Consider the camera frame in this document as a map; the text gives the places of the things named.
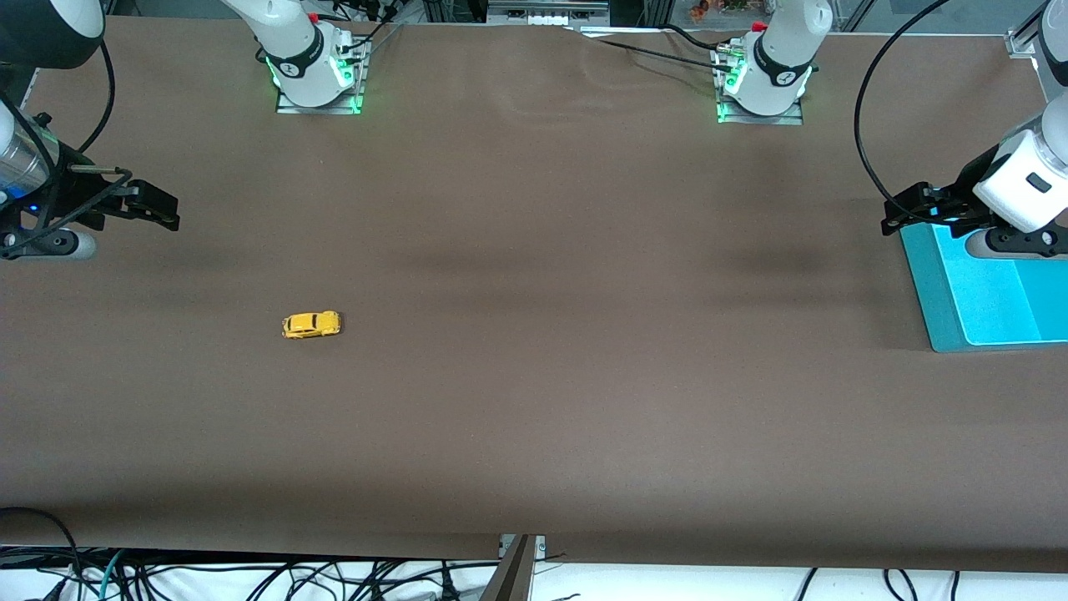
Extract yellow beetle toy car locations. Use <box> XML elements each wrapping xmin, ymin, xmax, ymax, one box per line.
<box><xmin>282</xmin><ymin>311</ymin><xmax>342</xmax><ymax>339</ymax></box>

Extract teal plastic bin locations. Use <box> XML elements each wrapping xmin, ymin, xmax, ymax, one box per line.
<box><xmin>899</xmin><ymin>188</ymin><xmax>1068</xmax><ymax>354</ymax></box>

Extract brown table cover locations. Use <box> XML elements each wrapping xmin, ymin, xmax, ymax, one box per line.
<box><xmin>0</xmin><ymin>15</ymin><xmax>1068</xmax><ymax>573</ymax></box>

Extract grey background equipment box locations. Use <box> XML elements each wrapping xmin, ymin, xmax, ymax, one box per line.
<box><xmin>486</xmin><ymin>0</ymin><xmax>610</xmax><ymax>26</ymax></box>

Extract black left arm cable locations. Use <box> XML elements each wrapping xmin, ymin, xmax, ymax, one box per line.
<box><xmin>853</xmin><ymin>0</ymin><xmax>956</xmax><ymax>225</ymax></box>

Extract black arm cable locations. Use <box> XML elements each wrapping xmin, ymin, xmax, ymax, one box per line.
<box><xmin>853</xmin><ymin>0</ymin><xmax>956</xmax><ymax>225</ymax></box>
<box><xmin>75</xmin><ymin>40</ymin><xmax>116</xmax><ymax>156</ymax></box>

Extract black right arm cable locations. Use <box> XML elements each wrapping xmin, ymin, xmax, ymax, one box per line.
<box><xmin>75</xmin><ymin>40</ymin><xmax>116</xmax><ymax>156</ymax></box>

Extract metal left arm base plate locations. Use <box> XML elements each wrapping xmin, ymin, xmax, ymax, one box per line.
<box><xmin>713</xmin><ymin>46</ymin><xmax>806</xmax><ymax>126</ymax></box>

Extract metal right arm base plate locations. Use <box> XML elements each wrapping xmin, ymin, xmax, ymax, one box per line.
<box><xmin>275</xmin><ymin>38</ymin><xmax>368</xmax><ymax>115</ymax></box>

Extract short black base cable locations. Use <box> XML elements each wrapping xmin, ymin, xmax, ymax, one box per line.
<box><xmin>663</xmin><ymin>23</ymin><xmax>727</xmax><ymax>53</ymax></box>

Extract black right base cables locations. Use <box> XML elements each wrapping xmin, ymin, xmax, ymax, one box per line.
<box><xmin>330</xmin><ymin>0</ymin><xmax>406</xmax><ymax>55</ymax></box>

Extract long black cable on cover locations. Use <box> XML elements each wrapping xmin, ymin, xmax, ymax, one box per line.
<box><xmin>567</xmin><ymin>27</ymin><xmax>735</xmax><ymax>72</ymax></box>

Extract black looped floor cable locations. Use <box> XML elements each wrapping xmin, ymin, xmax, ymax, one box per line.
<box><xmin>0</xmin><ymin>507</ymin><xmax>84</xmax><ymax>601</ymax></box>

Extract teal floor cable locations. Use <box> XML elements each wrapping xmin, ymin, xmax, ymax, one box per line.
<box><xmin>98</xmin><ymin>548</ymin><xmax>128</xmax><ymax>601</ymax></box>

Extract black floor cable tangle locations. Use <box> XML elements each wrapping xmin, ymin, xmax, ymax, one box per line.
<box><xmin>0</xmin><ymin>547</ymin><xmax>501</xmax><ymax>601</ymax></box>

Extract silver table edge bracket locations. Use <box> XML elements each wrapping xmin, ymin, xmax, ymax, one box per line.
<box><xmin>499</xmin><ymin>534</ymin><xmax>547</xmax><ymax>562</ymax></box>

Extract dark centre post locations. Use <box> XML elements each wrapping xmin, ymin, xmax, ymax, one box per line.
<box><xmin>480</xmin><ymin>534</ymin><xmax>539</xmax><ymax>601</ymax></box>

